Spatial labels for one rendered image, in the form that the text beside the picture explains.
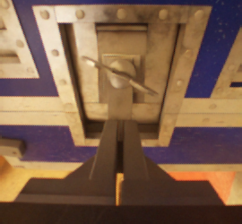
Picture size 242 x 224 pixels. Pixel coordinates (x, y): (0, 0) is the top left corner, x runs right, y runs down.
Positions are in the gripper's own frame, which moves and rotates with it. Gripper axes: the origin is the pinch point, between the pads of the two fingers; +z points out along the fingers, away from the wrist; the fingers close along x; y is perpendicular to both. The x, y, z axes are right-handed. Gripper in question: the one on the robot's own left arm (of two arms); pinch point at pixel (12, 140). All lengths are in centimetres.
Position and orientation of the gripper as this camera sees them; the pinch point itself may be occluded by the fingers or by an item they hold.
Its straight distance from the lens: 29.2
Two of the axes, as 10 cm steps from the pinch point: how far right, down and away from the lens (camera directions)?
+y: -1.7, 7.2, 6.7
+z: 9.8, 1.4, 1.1
